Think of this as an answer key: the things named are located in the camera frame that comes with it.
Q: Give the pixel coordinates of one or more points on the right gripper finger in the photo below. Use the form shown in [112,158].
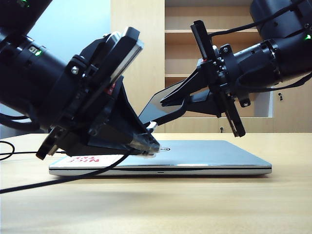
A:
[192,85]
[202,104]

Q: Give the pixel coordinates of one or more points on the light wooden shelf cabinet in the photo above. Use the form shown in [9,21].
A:
[136,19]

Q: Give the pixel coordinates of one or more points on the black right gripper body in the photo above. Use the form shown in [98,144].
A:
[226,70]

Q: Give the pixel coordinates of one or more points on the silver Dell laptop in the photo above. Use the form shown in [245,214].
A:
[207,158]

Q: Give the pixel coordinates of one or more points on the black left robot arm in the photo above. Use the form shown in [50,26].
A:
[24,73]

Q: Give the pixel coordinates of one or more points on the white red text sticker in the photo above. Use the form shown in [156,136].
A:
[85,161]

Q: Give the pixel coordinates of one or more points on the black cabinet key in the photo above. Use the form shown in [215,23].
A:
[281,97]
[221,130]

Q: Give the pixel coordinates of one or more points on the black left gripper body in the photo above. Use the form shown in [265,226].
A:
[83,97]

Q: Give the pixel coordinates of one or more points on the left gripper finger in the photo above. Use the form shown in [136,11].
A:
[122,117]
[119,144]

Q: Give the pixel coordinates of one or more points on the black smartphone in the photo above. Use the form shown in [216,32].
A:
[156,107]

